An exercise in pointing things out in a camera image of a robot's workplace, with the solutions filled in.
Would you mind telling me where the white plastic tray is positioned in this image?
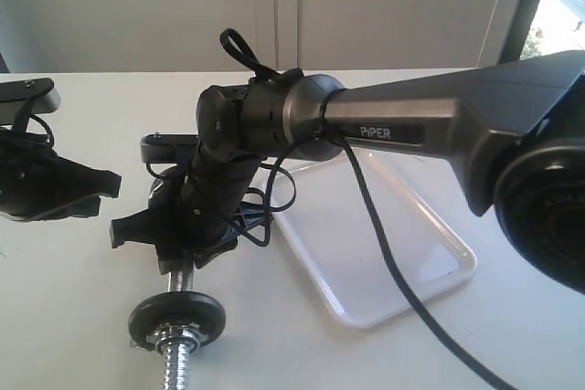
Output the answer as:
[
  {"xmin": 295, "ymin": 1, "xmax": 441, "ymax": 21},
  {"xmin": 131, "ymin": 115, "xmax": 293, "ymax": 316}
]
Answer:
[{"xmin": 271, "ymin": 150, "xmax": 477, "ymax": 330}]

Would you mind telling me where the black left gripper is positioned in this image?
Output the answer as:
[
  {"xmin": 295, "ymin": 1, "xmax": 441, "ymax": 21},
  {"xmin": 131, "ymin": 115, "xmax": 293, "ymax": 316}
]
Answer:
[{"xmin": 1, "ymin": 129, "xmax": 122, "ymax": 221}]

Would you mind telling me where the dark window frame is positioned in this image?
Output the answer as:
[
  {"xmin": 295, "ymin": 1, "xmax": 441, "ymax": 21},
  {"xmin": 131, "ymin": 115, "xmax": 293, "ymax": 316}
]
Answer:
[{"xmin": 498, "ymin": 0, "xmax": 540, "ymax": 64}]

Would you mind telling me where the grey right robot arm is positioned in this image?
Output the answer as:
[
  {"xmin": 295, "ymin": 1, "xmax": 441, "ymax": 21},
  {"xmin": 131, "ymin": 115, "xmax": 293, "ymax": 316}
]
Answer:
[{"xmin": 110, "ymin": 50, "xmax": 584, "ymax": 292}]

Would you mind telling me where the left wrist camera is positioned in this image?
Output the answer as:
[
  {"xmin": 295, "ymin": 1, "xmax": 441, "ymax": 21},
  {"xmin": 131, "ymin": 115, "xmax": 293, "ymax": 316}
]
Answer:
[{"xmin": 1, "ymin": 78, "xmax": 61, "ymax": 125}]

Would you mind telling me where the chrome dumbbell bar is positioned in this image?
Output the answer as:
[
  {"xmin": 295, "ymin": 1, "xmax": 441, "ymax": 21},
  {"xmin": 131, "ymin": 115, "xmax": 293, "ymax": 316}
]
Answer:
[{"xmin": 159, "ymin": 258, "xmax": 194, "ymax": 389}]

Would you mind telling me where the black added weight plate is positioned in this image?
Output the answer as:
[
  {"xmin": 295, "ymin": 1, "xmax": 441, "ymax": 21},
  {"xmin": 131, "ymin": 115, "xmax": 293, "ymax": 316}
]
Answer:
[{"xmin": 147, "ymin": 166, "xmax": 186, "ymax": 211}]

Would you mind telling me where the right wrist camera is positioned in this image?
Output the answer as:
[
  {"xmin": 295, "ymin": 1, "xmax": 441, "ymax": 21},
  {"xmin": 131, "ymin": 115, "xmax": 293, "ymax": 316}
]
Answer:
[{"xmin": 140, "ymin": 133, "xmax": 199, "ymax": 164}]

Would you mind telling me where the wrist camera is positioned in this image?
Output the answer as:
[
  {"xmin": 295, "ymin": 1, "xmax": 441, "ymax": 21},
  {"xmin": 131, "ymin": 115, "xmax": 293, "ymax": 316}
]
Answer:
[
  {"xmin": 1, "ymin": 78, "xmax": 61, "ymax": 125},
  {"xmin": 140, "ymin": 133, "xmax": 199, "ymax": 164}
]

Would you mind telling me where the chrome star collar nut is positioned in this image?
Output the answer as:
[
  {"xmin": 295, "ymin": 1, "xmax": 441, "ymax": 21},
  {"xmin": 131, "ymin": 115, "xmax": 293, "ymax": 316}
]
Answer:
[{"xmin": 150, "ymin": 323, "xmax": 203, "ymax": 353}]

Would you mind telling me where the large black metal washer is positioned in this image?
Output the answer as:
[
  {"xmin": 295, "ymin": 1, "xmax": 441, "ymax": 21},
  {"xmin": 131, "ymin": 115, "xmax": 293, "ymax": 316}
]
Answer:
[{"xmin": 128, "ymin": 291, "xmax": 227, "ymax": 352}]

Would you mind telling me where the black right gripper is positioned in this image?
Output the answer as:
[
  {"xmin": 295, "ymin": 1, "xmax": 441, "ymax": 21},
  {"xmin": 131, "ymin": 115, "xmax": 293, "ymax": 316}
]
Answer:
[{"xmin": 110, "ymin": 144, "xmax": 259, "ymax": 269}]

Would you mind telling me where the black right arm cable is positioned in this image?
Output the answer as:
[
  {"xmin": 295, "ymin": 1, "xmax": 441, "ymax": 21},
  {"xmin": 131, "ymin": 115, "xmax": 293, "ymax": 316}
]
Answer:
[{"xmin": 219, "ymin": 28, "xmax": 517, "ymax": 390}]

